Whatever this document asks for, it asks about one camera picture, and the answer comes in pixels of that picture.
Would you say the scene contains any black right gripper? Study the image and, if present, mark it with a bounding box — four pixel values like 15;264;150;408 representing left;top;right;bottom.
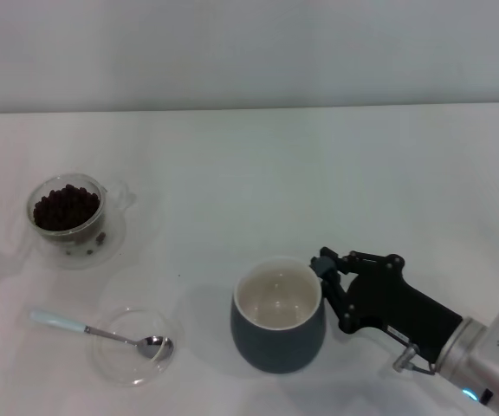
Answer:
319;245;466;364

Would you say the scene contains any dark grey mug white inside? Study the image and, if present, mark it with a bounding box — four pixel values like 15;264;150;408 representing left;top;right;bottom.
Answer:
230;255;338;374

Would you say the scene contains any metal spoon with blue handle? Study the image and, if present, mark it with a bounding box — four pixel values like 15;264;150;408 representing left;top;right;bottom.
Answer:
29;308;175;361

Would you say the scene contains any dark coffee beans pile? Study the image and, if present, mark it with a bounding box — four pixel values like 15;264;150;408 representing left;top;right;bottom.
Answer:
32;184;101;232

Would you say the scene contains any clear glass saucer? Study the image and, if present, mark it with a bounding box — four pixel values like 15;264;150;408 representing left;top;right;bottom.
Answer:
32;206;128;270

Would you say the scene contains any small clear glass dish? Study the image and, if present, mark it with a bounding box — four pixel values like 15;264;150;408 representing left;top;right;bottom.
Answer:
85;306;177;387

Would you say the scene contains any clear glass cup with handle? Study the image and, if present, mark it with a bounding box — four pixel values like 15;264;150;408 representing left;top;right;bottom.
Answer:
26;172;137;250

